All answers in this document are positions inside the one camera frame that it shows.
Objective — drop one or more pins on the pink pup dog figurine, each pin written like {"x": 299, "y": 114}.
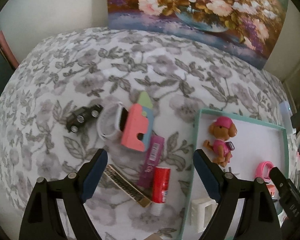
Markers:
{"x": 223, "y": 129}

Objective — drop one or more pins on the pink kids smartwatch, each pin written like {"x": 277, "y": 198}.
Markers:
{"x": 263, "y": 170}

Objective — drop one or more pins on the black toy car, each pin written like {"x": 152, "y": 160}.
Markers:
{"x": 80, "y": 117}

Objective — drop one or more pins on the floral oil painting canvas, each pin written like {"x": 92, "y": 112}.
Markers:
{"x": 247, "y": 29}

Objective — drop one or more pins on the white plug adapter frame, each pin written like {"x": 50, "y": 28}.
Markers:
{"x": 202, "y": 211}

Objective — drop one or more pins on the teal rimmed white tray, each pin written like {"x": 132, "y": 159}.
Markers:
{"x": 245, "y": 209}

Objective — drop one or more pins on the grey floral tablecloth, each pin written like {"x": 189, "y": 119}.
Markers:
{"x": 100, "y": 66}

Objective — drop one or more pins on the white power strip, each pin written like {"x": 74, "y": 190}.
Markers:
{"x": 286, "y": 113}

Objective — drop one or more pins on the pink blue carrot knife toy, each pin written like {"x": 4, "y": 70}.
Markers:
{"x": 138, "y": 128}

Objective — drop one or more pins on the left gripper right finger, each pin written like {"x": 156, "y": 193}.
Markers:
{"x": 204, "y": 168}

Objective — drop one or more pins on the gold patterned lighter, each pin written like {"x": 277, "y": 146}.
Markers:
{"x": 125, "y": 185}

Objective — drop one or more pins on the black plugged charger adapter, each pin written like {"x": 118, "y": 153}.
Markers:
{"x": 295, "y": 120}

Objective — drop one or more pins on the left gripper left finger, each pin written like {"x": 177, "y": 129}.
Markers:
{"x": 92, "y": 173}

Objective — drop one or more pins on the red glue bottle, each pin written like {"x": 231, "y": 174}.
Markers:
{"x": 161, "y": 181}

